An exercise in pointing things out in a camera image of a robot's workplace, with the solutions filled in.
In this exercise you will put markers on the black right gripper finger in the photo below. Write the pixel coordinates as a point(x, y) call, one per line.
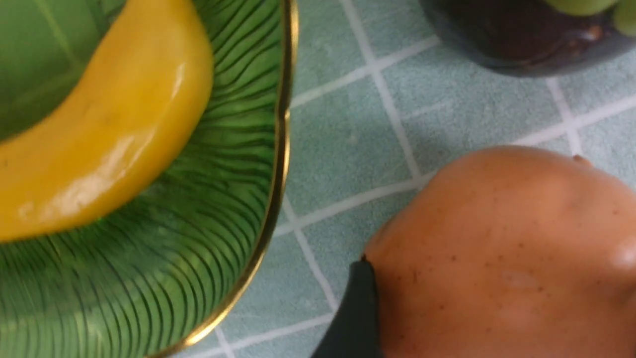
point(355, 329)

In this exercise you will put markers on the orange brown plastic potato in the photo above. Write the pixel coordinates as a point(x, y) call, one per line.
point(510, 252)

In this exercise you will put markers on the yellow plastic banana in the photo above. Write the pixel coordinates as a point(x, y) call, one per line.
point(130, 115)

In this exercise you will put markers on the dark purple plastic mangosteen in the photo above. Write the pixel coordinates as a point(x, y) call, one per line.
point(529, 38)

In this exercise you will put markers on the green glass leaf plate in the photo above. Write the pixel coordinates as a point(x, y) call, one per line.
point(159, 274)

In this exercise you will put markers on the green checked tablecloth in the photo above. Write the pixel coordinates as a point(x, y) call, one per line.
point(379, 104)

